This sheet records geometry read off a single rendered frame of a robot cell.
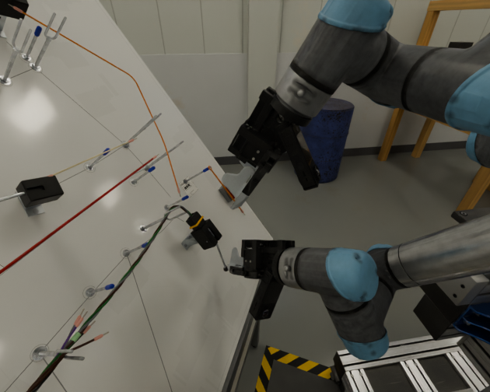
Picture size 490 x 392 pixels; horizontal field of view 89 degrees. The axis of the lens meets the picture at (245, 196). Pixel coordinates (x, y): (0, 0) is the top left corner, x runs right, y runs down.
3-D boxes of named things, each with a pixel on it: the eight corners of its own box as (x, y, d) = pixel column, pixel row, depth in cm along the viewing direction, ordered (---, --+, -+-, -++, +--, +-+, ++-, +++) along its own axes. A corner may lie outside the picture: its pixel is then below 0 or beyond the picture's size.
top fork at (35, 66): (40, 64, 50) (64, 12, 43) (43, 72, 50) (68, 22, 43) (27, 61, 49) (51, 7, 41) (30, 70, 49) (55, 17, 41)
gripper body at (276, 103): (240, 139, 49) (273, 82, 41) (276, 164, 49) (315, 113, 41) (224, 153, 42) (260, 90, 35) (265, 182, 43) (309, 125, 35)
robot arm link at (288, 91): (334, 89, 39) (330, 100, 32) (315, 114, 41) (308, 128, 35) (295, 61, 39) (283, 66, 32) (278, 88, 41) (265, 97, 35)
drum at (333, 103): (327, 161, 341) (341, 95, 291) (345, 182, 296) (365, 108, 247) (288, 163, 334) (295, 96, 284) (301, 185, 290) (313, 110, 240)
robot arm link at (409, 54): (428, 124, 35) (381, 96, 30) (372, 104, 44) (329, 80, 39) (470, 68, 32) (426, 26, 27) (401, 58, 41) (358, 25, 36)
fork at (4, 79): (14, 84, 46) (37, 29, 38) (4, 86, 44) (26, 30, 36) (4, 74, 45) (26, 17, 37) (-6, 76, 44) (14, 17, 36)
